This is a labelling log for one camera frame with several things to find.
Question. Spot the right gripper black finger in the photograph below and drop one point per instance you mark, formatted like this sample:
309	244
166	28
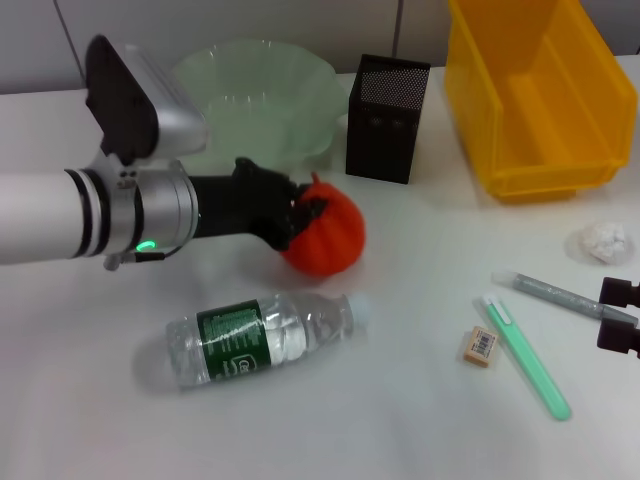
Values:
620	291
620	339

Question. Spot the clear green-label water bottle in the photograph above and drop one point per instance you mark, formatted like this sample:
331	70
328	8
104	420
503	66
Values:
240	340

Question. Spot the white paper ball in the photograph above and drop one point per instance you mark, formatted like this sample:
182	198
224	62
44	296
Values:
602	241

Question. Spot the grey marker pen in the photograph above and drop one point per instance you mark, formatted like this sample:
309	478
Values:
550	291

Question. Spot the yellow plastic storage bin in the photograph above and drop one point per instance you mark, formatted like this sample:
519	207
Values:
550	125

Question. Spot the black mesh pen holder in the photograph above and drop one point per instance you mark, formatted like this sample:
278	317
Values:
385	130

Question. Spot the green glass fruit plate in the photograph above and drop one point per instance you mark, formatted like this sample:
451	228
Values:
260	100

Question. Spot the green pen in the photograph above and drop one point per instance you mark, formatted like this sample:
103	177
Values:
525	355

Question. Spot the orange ribbed fruit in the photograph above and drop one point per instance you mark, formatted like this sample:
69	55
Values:
330	245

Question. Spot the beige eraser with barcode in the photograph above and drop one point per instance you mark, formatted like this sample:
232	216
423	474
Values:
478	347

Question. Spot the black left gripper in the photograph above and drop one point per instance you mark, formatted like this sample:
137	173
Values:
225	205

